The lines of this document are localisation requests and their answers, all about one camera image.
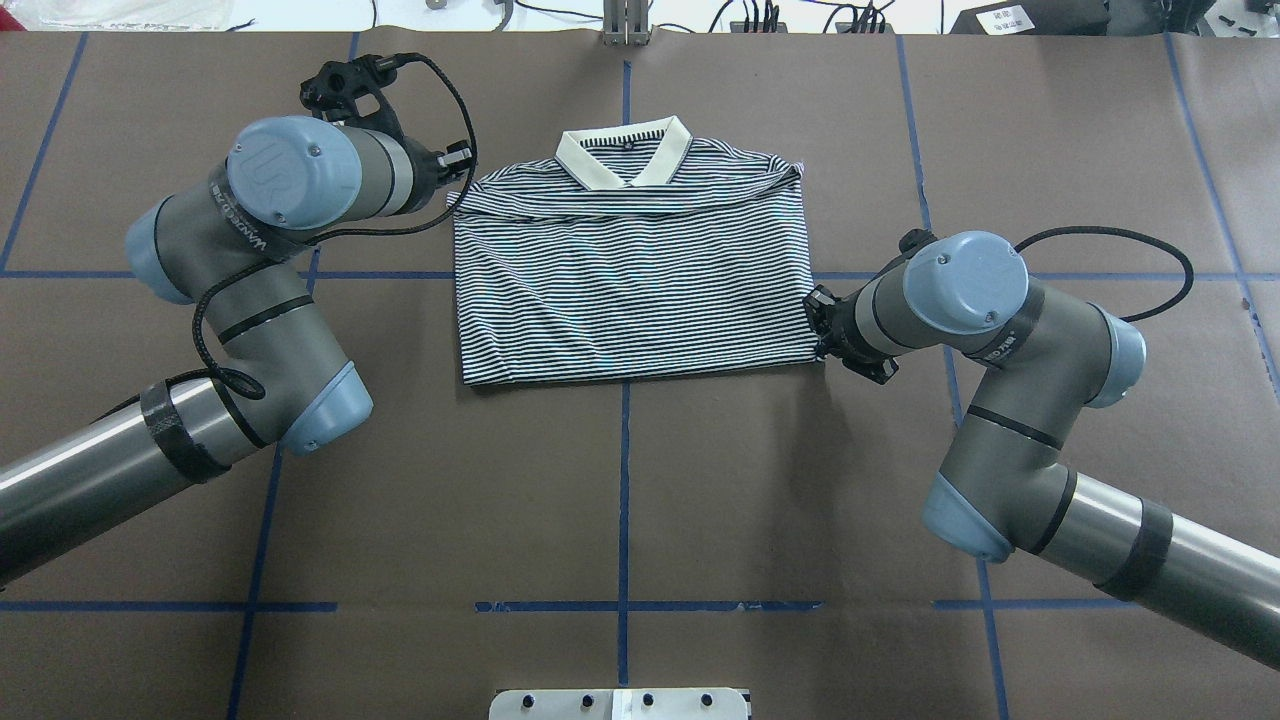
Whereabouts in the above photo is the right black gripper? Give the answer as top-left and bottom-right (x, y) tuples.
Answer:
(805, 284), (899, 386)

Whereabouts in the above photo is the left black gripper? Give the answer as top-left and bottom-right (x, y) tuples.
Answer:
(408, 142), (475, 206)

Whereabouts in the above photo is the blue white striped polo shirt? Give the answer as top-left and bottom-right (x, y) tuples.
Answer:
(453, 117), (815, 387)

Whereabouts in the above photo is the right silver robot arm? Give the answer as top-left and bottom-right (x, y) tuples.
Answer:
(803, 229), (1279, 667)

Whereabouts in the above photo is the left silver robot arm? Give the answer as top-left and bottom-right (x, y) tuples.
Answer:
(3, 115), (479, 583)

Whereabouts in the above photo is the black rectangular box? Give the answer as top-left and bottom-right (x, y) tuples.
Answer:
(946, 1), (1111, 36)

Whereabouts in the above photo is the clear plastic bag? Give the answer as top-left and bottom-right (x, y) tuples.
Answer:
(3, 1), (234, 32)

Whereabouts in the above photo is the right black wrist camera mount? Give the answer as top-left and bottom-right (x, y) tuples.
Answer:
(899, 228), (940, 258)

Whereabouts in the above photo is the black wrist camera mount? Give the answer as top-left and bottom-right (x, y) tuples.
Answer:
(899, 228), (940, 258)
(300, 54), (404, 140)

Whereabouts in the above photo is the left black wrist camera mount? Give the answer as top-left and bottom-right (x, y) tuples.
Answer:
(300, 54), (404, 140)

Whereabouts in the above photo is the aluminium frame post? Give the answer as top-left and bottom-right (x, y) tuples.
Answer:
(602, 0), (652, 47)

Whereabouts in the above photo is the right black braided cable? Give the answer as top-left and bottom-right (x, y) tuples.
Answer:
(1010, 225), (1196, 323)

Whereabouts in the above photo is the black braided cable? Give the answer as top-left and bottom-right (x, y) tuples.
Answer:
(192, 53), (479, 401)
(1010, 225), (1196, 323)

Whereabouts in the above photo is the left black braided cable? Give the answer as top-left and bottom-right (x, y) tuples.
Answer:
(192, 53), (479, 401)

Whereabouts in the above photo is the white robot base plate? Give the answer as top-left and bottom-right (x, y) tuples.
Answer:
(488, 687), (753, 719)

